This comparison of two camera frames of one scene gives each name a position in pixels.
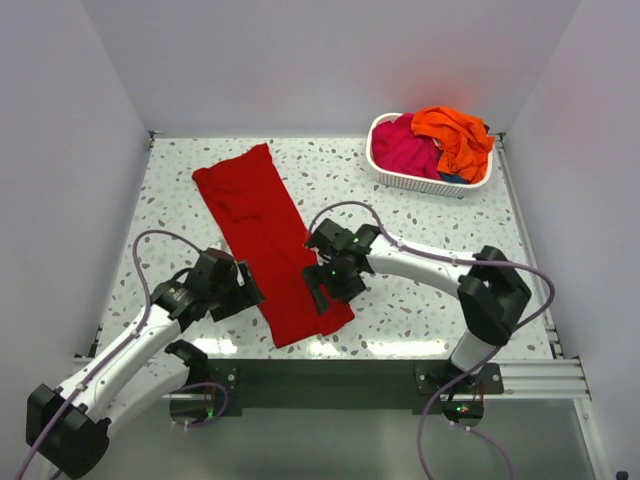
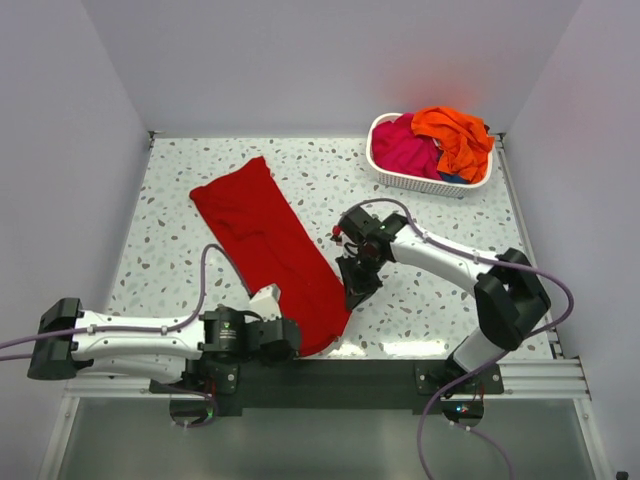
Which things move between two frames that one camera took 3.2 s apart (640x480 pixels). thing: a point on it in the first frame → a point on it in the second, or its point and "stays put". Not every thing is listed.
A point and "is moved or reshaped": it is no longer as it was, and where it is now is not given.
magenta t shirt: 398,148 stays put
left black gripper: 246,295 → 280,358
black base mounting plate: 349,384 stays put
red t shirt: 266,229 is moved or reshaped
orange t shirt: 463,141 stays put
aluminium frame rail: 552,379 stays put
